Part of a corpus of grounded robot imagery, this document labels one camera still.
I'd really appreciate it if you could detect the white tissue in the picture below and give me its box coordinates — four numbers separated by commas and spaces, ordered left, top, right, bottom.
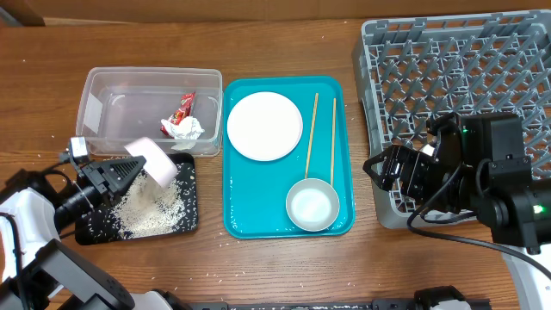
171, 116, 205, 140

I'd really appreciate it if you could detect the grey bowl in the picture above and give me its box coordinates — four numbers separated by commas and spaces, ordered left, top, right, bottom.
286, 178, 340, 233

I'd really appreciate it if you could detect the red snack wrapper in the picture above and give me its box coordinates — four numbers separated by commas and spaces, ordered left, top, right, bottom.
167, 92, 195, 125

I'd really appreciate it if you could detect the large pink plate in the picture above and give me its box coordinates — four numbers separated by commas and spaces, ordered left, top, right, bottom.
226, 91, 303, 162

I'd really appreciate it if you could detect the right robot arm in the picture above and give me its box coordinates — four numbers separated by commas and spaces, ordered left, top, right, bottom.
363, 112, 550, 309

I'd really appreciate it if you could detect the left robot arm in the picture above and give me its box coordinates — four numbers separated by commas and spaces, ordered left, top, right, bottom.
1, 152, 190, 309

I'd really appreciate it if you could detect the grey dishwasher rack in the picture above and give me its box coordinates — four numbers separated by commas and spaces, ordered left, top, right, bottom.
351, 9, 551, 230

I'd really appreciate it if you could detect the black tray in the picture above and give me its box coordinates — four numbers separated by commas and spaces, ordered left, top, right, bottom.
75, 153, 199, 245

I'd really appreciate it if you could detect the clear plastic bin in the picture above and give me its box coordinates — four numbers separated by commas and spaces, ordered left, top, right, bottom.
76, 66, 223, 157

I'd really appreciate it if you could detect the teal serving tray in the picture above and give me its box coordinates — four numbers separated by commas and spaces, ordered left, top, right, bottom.
222, 76, 356, 239

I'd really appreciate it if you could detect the black mounting rail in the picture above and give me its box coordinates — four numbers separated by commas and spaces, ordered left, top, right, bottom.
128, 285, 492, 310

